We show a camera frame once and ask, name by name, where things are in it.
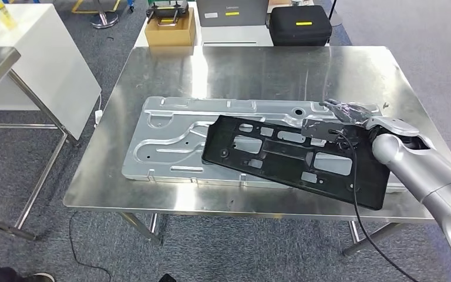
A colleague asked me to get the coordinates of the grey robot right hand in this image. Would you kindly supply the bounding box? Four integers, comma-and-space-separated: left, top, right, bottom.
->
318, 98, 383, 127

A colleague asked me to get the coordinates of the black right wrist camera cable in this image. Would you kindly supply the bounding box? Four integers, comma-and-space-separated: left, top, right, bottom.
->
330, 129, 419, 282

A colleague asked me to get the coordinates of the cardboard box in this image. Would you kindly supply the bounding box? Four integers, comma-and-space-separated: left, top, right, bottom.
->
144, 8, 197, 48

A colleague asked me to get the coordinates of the black thin pole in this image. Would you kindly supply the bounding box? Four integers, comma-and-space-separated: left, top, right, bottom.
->
328, 0, 343, 26

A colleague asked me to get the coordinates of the round chrome stool base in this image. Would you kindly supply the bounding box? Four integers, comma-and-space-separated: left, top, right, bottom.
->
90, 0, 120, 29

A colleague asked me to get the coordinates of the black device in box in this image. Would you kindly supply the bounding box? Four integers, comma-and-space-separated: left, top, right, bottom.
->
146, 0, 189, 27

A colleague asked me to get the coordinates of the black plastic frame part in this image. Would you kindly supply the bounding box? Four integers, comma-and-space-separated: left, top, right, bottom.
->
201, 114, 391, 212

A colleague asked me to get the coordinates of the white flat box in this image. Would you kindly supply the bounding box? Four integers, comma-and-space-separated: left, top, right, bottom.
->
200, 25, 275, 48

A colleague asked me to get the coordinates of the black floor cable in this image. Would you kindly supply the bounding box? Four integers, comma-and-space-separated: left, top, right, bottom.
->
68, 211, 113, 282

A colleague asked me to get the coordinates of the black hard case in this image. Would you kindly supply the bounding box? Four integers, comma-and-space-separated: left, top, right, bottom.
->
266, 5, 333, 48

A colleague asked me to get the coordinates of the grey equipment case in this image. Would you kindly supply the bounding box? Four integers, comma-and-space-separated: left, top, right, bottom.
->
196, 0, 270, 27

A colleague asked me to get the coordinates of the large steel workbench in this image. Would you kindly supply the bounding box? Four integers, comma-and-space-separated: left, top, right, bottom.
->
62, 45, 451, 258

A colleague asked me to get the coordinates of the yellow bottle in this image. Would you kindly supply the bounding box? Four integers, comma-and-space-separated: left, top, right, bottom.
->
0, 0, 18, 30

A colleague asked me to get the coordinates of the stamped sheet metal panel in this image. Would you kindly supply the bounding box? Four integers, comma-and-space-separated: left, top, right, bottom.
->
121, 96, 407, 193

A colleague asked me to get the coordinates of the white board panel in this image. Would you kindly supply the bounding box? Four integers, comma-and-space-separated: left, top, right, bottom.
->
0, 4, 103, 142

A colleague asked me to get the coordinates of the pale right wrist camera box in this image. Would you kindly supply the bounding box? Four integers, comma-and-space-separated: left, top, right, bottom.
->
301, 117, 345, 141

